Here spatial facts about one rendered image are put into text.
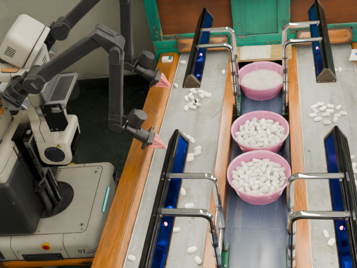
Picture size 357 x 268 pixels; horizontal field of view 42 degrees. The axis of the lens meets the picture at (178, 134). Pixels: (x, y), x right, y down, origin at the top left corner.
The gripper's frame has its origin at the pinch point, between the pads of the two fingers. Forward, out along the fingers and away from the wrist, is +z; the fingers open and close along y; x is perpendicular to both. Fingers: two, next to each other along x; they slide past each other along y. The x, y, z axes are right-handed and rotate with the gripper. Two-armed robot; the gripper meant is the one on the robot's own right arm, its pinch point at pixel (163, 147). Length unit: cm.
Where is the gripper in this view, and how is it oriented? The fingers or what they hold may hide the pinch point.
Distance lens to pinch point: 210.8
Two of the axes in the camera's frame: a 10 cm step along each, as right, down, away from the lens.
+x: -5.3, 5.8, 6.2
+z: 8.4, 4.8, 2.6
